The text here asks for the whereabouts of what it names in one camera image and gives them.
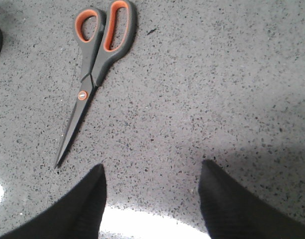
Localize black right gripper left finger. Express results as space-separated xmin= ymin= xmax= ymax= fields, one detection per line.
xmin=0 ymin=164 xmax=107 ymax=239

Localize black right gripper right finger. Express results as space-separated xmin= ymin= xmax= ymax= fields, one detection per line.
xmin=199 ymin=160 xmax=305 ymax=239

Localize grey orange scissors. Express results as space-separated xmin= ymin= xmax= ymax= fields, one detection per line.
xmin=54 ymin=0 xmax=137 ymax=168

